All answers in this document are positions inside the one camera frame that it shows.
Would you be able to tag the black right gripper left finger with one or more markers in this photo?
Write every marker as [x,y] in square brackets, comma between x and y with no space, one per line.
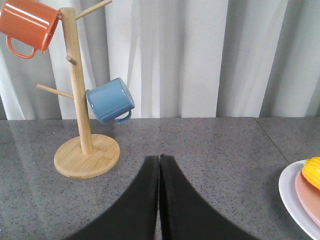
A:
[134,215]

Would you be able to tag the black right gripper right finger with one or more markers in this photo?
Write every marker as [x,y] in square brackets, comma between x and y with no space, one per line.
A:
[184,214]

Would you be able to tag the wooden mug tree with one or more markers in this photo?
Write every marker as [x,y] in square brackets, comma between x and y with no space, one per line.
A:
[87,155]

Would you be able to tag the white plate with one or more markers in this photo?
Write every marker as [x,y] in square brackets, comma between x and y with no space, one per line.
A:
[289,197]

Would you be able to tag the blue enamel mug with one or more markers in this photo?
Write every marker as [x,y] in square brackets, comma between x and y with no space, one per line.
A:
[111,102]

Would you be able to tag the pink plate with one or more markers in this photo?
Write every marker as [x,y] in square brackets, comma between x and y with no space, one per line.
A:
[309,198]

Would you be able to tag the yellow toy corn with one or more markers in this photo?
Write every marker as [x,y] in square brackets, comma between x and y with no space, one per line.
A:
[311,171]

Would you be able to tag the grey curtain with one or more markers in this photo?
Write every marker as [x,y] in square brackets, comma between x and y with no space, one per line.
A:
[207,58]

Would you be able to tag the orange enamel mug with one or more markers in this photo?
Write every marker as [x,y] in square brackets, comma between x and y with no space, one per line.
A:
[30,22]

